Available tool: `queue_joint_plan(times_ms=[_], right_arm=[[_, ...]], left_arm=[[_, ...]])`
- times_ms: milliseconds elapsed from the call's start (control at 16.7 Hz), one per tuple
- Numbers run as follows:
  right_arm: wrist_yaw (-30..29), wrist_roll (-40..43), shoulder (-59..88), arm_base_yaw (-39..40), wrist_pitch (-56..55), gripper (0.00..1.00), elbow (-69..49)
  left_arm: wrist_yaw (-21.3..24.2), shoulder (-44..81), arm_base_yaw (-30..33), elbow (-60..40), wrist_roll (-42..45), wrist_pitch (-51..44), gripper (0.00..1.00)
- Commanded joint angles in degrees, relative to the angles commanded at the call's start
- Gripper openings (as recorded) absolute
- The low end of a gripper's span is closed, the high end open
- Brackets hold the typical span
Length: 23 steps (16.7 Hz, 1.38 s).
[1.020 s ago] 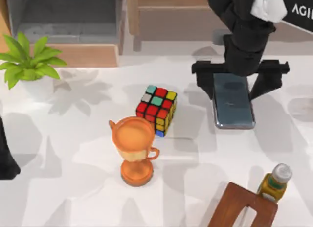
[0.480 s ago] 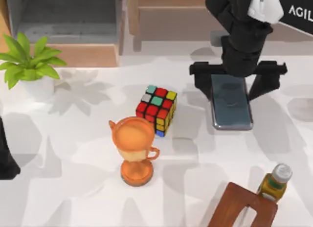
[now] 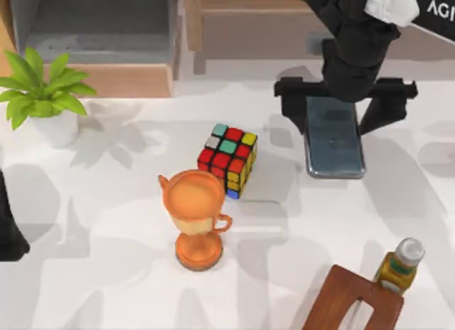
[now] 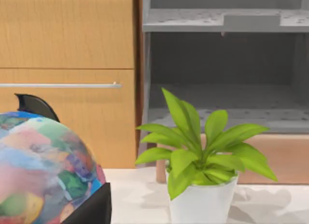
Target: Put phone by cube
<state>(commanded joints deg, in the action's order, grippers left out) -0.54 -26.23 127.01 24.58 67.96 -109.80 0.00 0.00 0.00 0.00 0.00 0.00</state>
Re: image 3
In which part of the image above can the wooden open shelf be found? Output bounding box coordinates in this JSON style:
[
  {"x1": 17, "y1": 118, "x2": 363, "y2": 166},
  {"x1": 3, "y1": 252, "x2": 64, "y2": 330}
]
[{"x1": 183, "y1": 0, "x2": 455, "y2": 75}]

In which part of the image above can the dark grey smartphone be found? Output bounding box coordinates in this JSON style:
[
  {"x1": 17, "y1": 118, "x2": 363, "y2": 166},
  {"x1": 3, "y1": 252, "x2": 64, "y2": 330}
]
[{"x1": 304, "y1": 96, "x2": 367, "y2": 180}]

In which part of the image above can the green plant in white pot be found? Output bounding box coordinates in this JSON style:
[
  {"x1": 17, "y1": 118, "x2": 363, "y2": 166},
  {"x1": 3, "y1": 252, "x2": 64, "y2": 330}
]
[{"x1": 0, "y1": 46, "x2": 98, "y2": 149}]

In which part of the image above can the yellow bottle with silver cap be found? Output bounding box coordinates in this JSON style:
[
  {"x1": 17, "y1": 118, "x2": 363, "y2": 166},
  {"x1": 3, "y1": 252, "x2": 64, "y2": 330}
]
[{"x1": 373, "y1": 237, "x2": 426, "y2": 297}]

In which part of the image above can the grey pierced drawer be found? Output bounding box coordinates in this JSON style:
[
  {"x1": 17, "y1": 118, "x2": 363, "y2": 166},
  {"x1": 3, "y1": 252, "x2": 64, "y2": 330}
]
[{"x1": 9, "y1": 0, "x2": 179, "y2": 93}]

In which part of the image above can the colourful puzzle cube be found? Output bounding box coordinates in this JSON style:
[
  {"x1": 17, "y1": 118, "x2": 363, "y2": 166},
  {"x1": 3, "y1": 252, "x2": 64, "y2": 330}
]
[{"x1": 196, "y1": 123, "x2": 259, "y2": 201}]

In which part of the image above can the wooden cupboard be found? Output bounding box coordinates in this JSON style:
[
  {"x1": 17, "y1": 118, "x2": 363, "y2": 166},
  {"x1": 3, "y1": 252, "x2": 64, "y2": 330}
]
[{"x1": 0, "y1": 0, "x2": 18, "y2": 79}]

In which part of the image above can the brown wooden tissue box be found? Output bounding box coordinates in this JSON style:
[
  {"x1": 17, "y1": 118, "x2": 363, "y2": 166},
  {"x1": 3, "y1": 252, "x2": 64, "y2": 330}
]
[{"x1": 300, "y1": 265, "x2": 405, "y2": 330}]

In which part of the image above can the orange trophy cup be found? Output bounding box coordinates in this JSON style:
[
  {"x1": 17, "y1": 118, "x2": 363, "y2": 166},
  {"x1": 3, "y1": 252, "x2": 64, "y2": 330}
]
[{"x1": 157, "y1": 169, "x2": 233, "y2": 272}]

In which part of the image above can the pale wooden drawer front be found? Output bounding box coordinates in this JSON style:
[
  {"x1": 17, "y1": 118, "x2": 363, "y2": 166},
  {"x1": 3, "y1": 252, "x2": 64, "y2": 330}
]
[{"x1": 41, "y1": 62, "x2": 175, "y2": 98}]

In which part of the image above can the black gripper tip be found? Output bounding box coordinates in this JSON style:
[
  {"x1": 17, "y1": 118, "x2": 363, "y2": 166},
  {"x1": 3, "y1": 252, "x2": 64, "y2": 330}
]
[{"x1": 0, "y1": 169, "x2": 31, "y2": 263}]

